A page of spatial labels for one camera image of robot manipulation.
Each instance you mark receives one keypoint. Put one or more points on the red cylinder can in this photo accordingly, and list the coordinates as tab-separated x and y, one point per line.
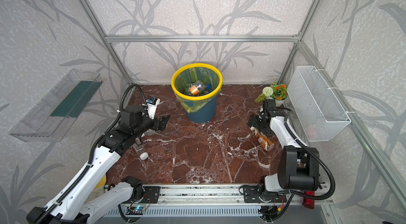
309	203

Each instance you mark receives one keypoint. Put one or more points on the pepsi blue label bottle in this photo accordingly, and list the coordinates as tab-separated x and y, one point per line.
203	88

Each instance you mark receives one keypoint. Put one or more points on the clear crushed bottle white cap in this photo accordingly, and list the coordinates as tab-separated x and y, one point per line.
148	133

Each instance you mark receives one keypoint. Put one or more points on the potted artificial flower plant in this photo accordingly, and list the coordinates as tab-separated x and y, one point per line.
275	91

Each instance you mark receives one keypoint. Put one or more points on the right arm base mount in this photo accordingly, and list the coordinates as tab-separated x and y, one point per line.
254	194

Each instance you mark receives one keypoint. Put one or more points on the circuit board with wires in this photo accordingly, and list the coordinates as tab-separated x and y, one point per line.
270	213
139	207

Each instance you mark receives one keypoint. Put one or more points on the orange label orange cap bottle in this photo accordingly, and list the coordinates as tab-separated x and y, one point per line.
194	90

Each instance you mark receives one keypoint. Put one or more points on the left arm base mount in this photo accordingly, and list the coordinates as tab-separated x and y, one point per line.
139	192

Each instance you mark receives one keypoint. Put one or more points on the aluminium frame crossbar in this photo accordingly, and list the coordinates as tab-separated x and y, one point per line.
193	38

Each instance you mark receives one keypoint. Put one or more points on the blue bin yellow rim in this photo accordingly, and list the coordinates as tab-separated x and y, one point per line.
197	110

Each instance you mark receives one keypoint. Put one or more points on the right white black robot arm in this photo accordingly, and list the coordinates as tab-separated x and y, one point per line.
299	165

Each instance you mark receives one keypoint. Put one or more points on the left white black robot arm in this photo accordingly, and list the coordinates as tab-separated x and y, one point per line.
70	205

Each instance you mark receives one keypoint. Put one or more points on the left circuit board with wires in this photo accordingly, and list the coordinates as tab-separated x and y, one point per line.
139	207

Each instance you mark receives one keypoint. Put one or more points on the small clear bottle white cap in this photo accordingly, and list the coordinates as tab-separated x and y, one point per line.
140	149

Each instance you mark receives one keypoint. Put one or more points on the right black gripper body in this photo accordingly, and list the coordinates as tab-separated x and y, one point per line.
258	122

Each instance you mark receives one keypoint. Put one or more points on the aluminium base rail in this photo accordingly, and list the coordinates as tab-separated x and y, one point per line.
202	195

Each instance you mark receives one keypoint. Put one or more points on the white wire mesh basket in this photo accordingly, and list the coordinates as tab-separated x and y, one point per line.
318	109

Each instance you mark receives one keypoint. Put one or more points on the yellow snack bag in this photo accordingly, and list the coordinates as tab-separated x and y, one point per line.
101	183

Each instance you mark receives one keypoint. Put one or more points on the clear acrylic wall shelf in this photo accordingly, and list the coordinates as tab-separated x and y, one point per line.
54	115

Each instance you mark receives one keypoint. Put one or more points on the right circuit board with wires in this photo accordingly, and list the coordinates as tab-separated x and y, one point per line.
270	213

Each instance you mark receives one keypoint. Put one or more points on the brown tea bottle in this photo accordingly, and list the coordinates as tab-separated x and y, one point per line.
262	139

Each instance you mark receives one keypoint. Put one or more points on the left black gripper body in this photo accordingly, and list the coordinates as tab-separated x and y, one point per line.
146	123

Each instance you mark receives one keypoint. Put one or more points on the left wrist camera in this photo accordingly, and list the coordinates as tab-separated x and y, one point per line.
152	103

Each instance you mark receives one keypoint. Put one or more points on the green plastic bin liner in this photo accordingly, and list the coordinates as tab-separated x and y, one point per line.
184	103

